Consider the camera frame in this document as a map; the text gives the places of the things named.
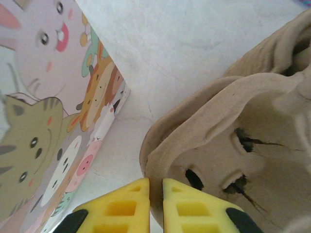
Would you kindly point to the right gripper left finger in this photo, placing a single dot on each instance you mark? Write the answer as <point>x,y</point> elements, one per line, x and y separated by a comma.
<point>116,208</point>

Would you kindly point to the stack of cardboard cup carriers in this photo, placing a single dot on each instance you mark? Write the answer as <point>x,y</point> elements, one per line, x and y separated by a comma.
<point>267,48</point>

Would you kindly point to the white cartoon print paper bag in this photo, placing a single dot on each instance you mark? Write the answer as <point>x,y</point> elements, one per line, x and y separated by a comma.
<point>48,97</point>

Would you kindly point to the brown cardboard cup carrier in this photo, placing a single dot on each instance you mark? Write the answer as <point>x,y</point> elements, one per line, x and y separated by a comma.
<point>218,126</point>

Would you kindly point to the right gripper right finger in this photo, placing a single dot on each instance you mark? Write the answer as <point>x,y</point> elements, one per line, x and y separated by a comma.
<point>199,208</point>

